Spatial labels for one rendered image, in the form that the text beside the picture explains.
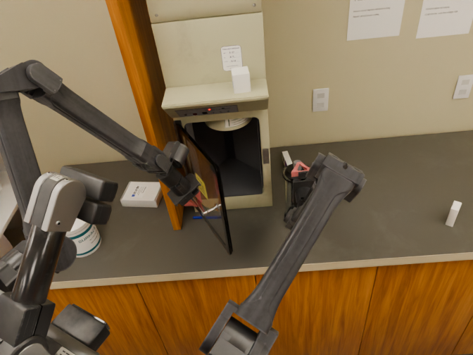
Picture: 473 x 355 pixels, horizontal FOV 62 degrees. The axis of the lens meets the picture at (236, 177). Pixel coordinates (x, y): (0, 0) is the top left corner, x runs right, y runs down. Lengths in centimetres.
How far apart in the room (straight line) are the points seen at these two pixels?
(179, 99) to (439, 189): 111
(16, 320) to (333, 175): 54
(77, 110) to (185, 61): 41
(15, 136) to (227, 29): 64
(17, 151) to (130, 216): 87
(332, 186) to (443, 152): 130
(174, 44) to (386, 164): 107
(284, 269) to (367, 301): 108
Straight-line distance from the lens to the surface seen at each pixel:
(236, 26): 122
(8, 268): 93
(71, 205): 61
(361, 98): 191
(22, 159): 93
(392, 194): 172
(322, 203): 72
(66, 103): 98
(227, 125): 139
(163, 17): 122
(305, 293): 164
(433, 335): 212
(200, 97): 122
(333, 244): 150
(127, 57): 119
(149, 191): 174
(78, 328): 77
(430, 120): 210
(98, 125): 102
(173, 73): 129
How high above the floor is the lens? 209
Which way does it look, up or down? 40 degrees down
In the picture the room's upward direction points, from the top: 7 degrees counter-clockwise
